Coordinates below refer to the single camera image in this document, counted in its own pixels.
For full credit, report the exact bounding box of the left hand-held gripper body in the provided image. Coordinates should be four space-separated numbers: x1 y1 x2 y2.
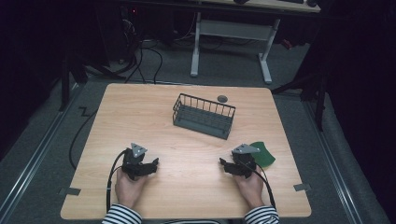
120 142 149 181

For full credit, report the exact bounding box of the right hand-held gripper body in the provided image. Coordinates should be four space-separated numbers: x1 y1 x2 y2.
231 143 262 180

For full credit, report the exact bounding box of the person's right hand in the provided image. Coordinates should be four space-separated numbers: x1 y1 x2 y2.
233 169 266 210

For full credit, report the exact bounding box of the person's left hand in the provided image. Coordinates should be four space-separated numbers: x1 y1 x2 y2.
114 169 148 210

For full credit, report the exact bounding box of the green cloth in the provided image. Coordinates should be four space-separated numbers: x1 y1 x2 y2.
249 141 276 168

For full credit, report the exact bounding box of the grey tape strip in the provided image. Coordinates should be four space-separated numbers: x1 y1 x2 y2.
292 183 312 192
64 187 82 197

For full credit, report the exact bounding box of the black metal stand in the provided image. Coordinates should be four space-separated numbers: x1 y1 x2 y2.
271 66 329 132
58 52 90 112

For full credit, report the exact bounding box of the desk with white legs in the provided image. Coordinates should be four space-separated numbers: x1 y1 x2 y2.
189 0 322 86

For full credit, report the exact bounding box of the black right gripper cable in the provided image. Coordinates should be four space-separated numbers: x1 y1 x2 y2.
239 160 277 210

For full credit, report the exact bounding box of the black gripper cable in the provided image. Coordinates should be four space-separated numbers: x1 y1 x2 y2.
239 160 277 210
106 148 129 216

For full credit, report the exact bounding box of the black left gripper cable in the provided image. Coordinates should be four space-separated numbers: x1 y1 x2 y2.
106 148 129 216

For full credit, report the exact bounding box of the dark grey wire basket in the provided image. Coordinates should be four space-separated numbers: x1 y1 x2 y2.
172 92 237 141

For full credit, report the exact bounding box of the black floor cable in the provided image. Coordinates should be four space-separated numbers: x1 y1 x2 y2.
68 106 98 171

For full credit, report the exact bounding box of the metal floor rail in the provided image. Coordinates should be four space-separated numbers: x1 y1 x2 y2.
303 99 364 224
0 83 82 222

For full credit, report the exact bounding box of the bundle of black cables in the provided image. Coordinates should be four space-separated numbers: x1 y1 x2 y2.
118 6 164 85

